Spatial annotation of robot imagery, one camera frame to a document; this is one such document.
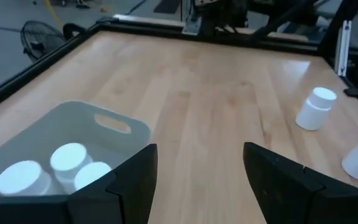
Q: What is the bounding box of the white plastic basket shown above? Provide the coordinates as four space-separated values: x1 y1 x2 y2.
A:
0 100 152 197

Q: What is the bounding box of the aluminium bracket strip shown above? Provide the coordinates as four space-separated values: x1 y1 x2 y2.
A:
334 20 352 77

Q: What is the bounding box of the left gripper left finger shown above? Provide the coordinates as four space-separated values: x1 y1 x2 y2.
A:
68 143 159 224

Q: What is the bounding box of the black upright frame post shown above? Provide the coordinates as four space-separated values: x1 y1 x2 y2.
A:
318 0 358 57

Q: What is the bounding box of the black table edge frame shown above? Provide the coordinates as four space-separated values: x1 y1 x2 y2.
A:
0 14 358 123

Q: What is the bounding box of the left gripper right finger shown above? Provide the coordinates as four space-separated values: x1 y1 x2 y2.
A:
242 142 358 224

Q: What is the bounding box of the black floor fan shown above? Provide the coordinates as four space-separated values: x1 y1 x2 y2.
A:
20 20 67 63

